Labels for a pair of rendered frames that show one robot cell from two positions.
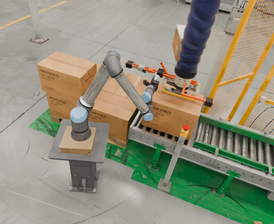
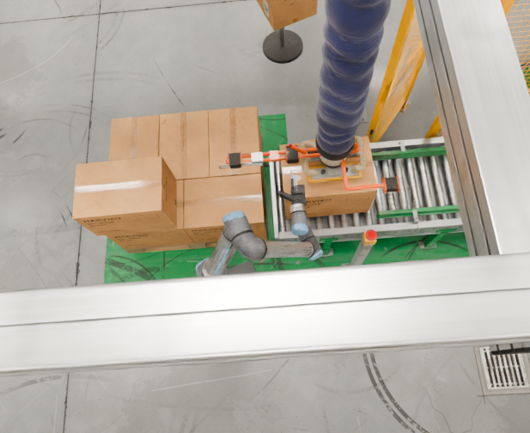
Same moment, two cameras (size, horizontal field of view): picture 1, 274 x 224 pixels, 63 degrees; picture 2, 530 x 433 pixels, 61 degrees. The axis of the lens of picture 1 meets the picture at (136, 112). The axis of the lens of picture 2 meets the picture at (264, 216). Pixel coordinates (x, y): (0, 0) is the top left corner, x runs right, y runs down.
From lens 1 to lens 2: 1.50 m
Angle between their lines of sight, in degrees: 29
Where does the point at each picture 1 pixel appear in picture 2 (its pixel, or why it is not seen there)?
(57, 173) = not seen: hidden behind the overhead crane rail
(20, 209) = (190, 404)
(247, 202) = not seen: hidden behind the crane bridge
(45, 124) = (125, 265)
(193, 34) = (341, 121)
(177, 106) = (338, 187)
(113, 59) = (246, 242)
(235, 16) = not seen: outside the picture
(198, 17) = (343, 102)
